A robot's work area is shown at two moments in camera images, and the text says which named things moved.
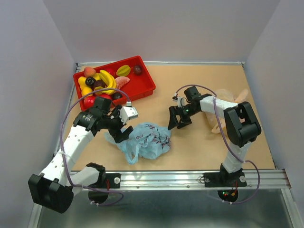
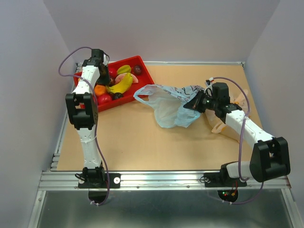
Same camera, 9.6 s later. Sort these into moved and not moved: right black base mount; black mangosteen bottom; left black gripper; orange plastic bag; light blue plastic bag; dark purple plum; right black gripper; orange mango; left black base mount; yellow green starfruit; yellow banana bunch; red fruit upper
Moved: left black gripper; orange mango; right black gripper; light blue plastic bag; yellow banana bunch
Not moved: red fruit upper; orange plastic bag; yellow green starfruit; right black base mount; black mangosteen bottom; left black base mount; dark purple plum
